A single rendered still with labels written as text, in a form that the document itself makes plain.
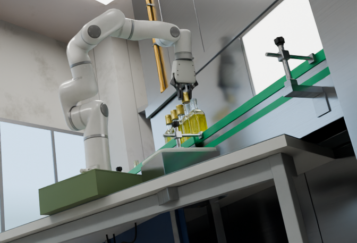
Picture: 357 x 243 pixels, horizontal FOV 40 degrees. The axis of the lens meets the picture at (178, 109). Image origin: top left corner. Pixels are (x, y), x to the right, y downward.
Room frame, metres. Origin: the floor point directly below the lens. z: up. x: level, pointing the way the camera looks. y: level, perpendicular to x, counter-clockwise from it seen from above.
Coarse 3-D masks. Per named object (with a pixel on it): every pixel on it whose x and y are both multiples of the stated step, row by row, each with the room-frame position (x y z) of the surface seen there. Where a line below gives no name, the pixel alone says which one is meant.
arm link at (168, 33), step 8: (136, 24) 1.78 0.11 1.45; (144, 24) 1.78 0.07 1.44; (152, 24) 1.78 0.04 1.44; (160, 24) 1.78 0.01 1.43; (168, 24) 1.80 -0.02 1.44; (136, 32) 1.79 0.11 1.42; (144, 32) 1.79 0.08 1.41; (152, 32) 1.79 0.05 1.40; (160, 32) 1.79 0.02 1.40; (168, 32) 1.80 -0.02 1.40; (176, 32) 1.82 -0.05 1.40; (160, 40) 1.87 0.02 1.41; (168, 40) 1.83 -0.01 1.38; (176, 40) 1.84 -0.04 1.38
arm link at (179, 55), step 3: (177, 54) 1.91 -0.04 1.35; (180, 54) 1.91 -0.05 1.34; (183, 54) 1.91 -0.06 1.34; (186, 54) 1.91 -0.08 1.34; (189, 54) 1.92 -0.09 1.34; (177, 57) 1.92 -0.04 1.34; (180, 57) 1.91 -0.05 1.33; (183, 57) 1.91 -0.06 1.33; (186, 57) 1.91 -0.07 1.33; (189, 57) 1.92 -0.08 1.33; (192, 57) 1.96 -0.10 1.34
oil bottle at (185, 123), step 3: (183, 117) 1.98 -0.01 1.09; (186, 117) 1.95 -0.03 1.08; (183, 120) 1.97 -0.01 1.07; (186, 120) 1.95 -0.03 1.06; (183, 123) 1.97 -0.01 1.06; (186, 123) 1.95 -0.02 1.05; (183, 126) 1.98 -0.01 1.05; (186, 126) 1.96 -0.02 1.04; (189, 126) 1.95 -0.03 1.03; (183, 129) 1.98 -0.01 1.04; (186, 129) 1.96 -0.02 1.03; (189, 129) 1.95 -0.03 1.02; (183, 132) 1.98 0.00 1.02; (186, 132) 1.96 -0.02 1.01; (189, 132) 1.95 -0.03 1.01; (186, 138) 1.97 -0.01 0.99
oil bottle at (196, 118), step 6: (192, 114) 1.91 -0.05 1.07; (198, 114) 1.91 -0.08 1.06; (204, 114) 1.92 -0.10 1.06; (192, 120) 1.91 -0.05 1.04; (198, 120) 1.90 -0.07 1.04; (204, 120) 1.92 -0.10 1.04; (192, 126) 1.92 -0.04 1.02; (198, 126) 1.90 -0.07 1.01; (204, 126) 1.92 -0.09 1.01; (192, 132) 1.93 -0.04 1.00; (198, 132) 1.90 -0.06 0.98
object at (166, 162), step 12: (156, 156) 1.56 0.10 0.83; (168, 156) 1.53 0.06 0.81; (180, 156) 1.56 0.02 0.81; (192, 156) 1.58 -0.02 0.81; (204, 156) 1.60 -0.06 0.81; (216, 156) 1.63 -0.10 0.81; (144, 168) 1.64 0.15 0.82; (156, 168) 1.57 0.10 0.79; (168, 168) 1.53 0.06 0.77; (180, 168) 1.55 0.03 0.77; (144, 180) 1.65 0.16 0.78
